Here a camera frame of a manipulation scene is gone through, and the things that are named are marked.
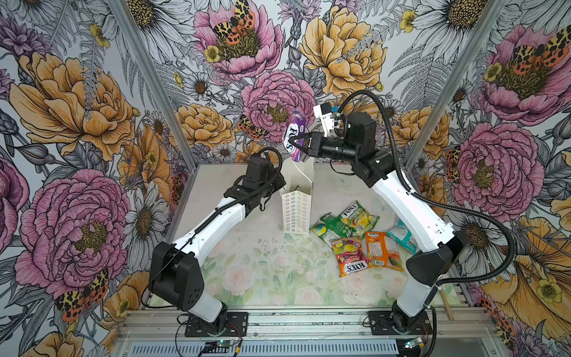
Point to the aluminium corner post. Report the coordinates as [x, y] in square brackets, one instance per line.
[139, 52]
[480, 34]

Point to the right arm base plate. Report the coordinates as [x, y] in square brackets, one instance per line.
[385, 323]

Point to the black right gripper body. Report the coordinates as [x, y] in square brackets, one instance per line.
[332, 147]

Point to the small green circuit board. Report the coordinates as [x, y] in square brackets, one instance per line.
[222, 346]

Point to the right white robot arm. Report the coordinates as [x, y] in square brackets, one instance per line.
[437, 241]

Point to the white printed paper bag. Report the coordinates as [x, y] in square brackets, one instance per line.
[296, 196]

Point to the wooden stick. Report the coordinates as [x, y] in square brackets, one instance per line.
[447, 305]

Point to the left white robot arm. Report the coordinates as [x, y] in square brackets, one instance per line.
[176, 270]

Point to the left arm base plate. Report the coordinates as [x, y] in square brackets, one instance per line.
[228, 324]

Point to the aluminium front rail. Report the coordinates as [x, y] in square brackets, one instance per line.
[313, 331]

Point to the right aluminium corner post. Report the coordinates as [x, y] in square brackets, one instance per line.
[480, 34]

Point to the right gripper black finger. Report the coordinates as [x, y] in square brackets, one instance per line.
[301, 136]
[298, 147]

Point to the green Fox's candy bag rear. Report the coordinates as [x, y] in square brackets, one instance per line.
[358, 219]

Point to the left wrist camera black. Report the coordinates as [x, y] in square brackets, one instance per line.
[259, 171]

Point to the red yellow Fox's fruits bag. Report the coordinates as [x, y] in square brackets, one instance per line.
[349, 255]

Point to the green candy bag lying flat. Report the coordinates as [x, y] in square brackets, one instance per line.
[330, 228]

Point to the teal snack bag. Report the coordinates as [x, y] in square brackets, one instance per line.
[403, 236]

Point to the purple Fox's candy bag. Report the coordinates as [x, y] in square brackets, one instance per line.
[297, 123]

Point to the left aluminium corner post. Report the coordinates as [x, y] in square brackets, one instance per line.
[139, 52]

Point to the orange snack bag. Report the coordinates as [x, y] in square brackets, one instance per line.
[382, 251]

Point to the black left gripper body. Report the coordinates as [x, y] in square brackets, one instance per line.
[274, 181]

